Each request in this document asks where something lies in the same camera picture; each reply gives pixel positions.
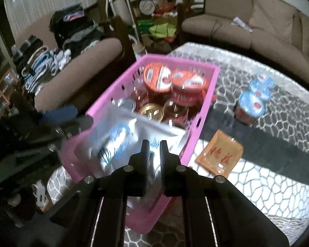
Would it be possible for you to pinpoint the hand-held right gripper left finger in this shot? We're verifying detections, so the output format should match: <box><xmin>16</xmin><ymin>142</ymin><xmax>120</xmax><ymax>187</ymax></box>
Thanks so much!
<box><xmin>49</xmin><ymin>139</ymin><xmax>155</xmax><ymax>247</ymax></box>

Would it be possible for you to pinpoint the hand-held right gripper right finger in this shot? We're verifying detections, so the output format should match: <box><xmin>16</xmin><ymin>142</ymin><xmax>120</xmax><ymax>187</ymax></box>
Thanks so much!
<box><xmin>160</xmin><ymin>140</ymin><xmax>290</xmax><ymax>247</ymax></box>

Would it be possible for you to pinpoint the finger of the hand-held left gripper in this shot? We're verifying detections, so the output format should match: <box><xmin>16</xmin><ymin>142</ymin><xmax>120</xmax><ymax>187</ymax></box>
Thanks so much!
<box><xmin>55</xmin><ymin>115</ymin><xmax>94</xmax><ymax>138</ymax></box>
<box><xmin>40</xmin><ymin>105</ymin><xmax>78</xmax><ymax>125</ymax></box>

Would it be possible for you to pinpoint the silver foil pouch blue print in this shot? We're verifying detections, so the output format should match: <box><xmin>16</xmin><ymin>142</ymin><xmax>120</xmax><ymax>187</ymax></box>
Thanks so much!
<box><xmin>75</xmin><ymin>107</ymin><xmax>170</xmax><ymax>206</ymax></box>
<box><xmin>154</xmin><ymin>123</ymin><xmax>190</xmax><ymax>160</ymax></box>

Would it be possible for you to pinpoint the pink plastic basket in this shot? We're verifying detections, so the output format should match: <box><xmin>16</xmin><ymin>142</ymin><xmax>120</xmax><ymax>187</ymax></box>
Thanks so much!
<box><xmin>60</xmin><ymin>54</ymin><xmax>220</xmax><ymax>234</ymax></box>

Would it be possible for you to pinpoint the gold-lid tin can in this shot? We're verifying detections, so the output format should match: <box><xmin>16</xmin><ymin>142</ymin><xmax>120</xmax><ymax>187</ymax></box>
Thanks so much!
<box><xmin>138</xmin><ymin>103</ymin><xmax>164</xmax><ymax>121</ymax></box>

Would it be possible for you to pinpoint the clear-lid red jar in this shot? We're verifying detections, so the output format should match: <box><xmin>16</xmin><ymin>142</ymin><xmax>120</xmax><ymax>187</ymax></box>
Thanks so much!
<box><xmin>132</xmin><ymin>85</ymin><xmax>148</xmax><ymax>103</ymax></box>
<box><xmin>163</xmin><ymin>99</ymin><xmax>190</xmax><ymax>120</ymax></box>

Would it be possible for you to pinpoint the silver tin can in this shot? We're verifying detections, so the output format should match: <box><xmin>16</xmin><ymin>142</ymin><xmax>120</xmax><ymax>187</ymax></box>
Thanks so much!
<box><xmin>117</xmin><ymin>98</ymin><xmax>137</xmax><ymax>111</ymax></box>

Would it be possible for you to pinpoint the orange sauce packet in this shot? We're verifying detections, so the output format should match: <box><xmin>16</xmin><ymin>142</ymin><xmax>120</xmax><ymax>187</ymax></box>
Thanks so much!
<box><xmin>195</xmin><ymin>129</ymin><xmax>244</xmax><ymax>178</ymax></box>

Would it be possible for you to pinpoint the brown armchair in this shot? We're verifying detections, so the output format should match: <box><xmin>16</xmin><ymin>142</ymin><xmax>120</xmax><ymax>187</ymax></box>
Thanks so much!
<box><xmin>14</xmin><ymin>13</ymin><xmax>123</xmax><ymax>111</ymax></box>

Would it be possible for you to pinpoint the red-lid cup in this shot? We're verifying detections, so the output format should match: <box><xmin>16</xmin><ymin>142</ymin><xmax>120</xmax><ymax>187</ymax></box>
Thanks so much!
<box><xmin>143</xmin><ymin>62</ymin><xmax>173</xmax><ymax>93</ymax></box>
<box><xmin>171</xmin><ymin>71</ymin><xmax>209</xmax><ymax>106</ymax></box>

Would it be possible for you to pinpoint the pile of clothes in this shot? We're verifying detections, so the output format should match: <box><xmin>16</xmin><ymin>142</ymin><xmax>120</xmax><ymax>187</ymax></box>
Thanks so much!
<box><xmin>12</xmin><ymin>4</ymin><xmax>101</xmax><ymax>96</ymax></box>

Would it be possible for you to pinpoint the grey white patterned tablecloth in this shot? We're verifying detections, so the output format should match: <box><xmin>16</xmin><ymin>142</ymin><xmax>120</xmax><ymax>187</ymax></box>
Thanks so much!
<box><xmin>46</xmin><ymin>42</ymin><xmax>309</xmax><ymax>247</ymax></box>

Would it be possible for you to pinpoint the wrapped pack of blue-lid cups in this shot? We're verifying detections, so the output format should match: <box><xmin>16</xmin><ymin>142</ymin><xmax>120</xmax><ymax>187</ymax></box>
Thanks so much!
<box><xmin>234</xmin><ymin>72</ymin><xmax>275</xmax><ymax>125</ymax></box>

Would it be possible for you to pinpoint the white garment steamer stand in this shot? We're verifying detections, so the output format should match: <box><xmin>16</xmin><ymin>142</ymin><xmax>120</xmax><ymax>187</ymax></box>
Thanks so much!
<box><xmin>102</xmin><ymin>0</ymin><xmax>145</xmax><ymax>54</ymax></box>

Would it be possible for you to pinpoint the green bag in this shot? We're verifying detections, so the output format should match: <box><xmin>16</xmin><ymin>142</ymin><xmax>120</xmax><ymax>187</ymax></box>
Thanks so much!
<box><xmin>149</xmin><ymin>23</ymin><xmax>176</xmax><ymax>42</ymax></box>

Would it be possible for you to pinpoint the brown sofa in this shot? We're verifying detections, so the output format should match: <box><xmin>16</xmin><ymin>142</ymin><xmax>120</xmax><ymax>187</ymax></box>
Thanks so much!
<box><xmin>181</xmin><ymin>0</ymin><xmax>309</xmax><ymax>83</ymax></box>

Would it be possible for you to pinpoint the round cookie tin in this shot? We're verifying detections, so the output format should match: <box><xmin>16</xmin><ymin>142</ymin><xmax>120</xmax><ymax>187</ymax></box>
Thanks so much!
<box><xmin>139</xmin><ymin>0</ymin><xmax>157</xmax><ymax>14</ymax></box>

